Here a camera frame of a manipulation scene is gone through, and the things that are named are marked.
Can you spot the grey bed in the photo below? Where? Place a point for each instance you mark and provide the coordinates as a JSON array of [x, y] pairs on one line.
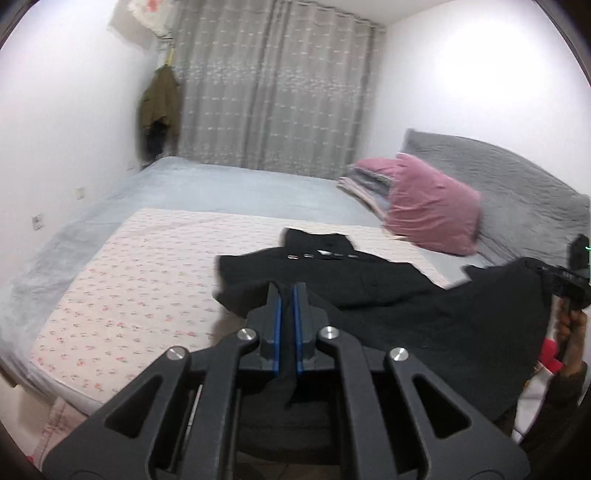
[[231, 184]]

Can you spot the red cloth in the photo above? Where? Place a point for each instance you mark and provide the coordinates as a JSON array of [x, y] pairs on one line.
[[549, 353]]

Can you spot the cherry print bed sheet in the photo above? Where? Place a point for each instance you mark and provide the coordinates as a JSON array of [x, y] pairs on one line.
[[138, 286]]

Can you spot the covered air conditioner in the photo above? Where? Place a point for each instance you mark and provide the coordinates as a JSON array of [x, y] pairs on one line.
[[150, 14]]

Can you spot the pink quilted mattress pad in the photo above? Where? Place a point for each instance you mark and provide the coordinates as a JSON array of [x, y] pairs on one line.
[[51, 427]]

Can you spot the black quilted coat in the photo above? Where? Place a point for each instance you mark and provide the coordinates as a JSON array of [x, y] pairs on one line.
[[392, 314]]

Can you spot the olive green hanging jacket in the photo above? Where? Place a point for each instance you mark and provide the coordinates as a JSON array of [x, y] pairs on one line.
[[159, 101]]

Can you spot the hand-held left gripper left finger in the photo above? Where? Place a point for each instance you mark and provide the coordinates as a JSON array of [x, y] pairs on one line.
[[277, 323]]

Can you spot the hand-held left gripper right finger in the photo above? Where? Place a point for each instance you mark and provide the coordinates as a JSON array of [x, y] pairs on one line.
[[299, 323]]

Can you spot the grey quilted headboard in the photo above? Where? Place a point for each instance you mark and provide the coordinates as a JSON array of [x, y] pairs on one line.
[[508, 184]]

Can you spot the person's right forearm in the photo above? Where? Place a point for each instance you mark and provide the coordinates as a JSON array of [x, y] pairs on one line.
[[558, 406]]

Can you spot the dark hanging garment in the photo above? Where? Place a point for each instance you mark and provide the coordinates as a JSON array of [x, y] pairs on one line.
[[154, 143]]

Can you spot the stack of folded blankets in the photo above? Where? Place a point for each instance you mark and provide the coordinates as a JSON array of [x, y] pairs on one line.
[[364, 184]]

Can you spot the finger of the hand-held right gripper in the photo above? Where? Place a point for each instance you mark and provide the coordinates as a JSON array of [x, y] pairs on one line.
[[556, 279]]

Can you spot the white wall socket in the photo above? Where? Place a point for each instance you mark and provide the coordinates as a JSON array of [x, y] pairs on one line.
[[37, 222]]

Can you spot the pink velvet pillow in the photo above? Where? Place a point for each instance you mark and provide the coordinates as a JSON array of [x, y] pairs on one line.
[[429, 207]]

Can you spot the grey star pattern curtain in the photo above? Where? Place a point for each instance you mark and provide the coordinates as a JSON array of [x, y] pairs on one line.
[[277, 92]]

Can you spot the person's right hand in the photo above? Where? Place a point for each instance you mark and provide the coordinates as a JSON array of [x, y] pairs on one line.
[[575, 337]]

